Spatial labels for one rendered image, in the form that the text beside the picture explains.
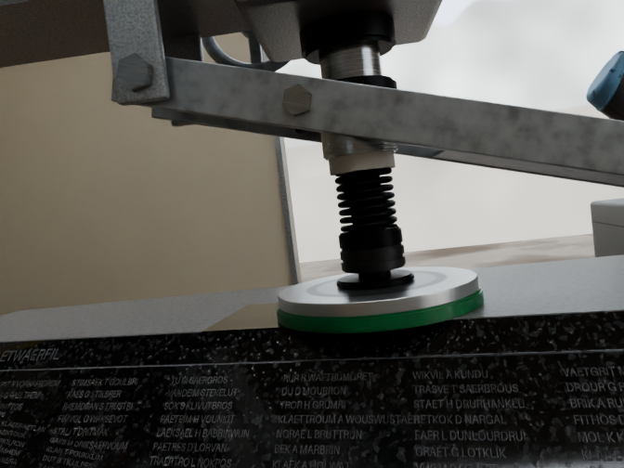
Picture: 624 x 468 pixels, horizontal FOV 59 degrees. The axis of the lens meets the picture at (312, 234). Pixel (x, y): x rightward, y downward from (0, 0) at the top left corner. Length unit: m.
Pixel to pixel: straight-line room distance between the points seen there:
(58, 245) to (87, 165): 0.96
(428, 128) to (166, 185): 5.56
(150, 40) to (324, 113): 0.18
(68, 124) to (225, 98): 6.10
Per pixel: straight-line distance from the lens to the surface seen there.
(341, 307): 0.51
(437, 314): 0.52
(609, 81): 1.66
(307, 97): 0.54
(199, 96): 0.57
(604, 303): 0.57
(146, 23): 0.57
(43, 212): 6.81
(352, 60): 0.58
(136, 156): 6.20
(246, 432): 0.53
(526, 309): 0.55
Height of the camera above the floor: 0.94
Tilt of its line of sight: 3 degrees down
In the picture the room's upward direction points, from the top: 7 degrees counter-clockwise
